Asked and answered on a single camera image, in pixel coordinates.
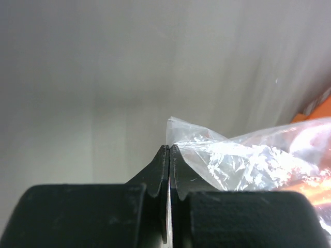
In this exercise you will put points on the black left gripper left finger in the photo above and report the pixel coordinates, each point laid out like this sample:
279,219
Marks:
132,214

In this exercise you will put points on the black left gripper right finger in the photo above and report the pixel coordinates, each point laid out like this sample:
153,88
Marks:
203,216

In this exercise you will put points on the clear orange-zip bag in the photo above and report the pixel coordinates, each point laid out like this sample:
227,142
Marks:
255,161

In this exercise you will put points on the orange plastic basket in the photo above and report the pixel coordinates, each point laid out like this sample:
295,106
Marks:
318,108

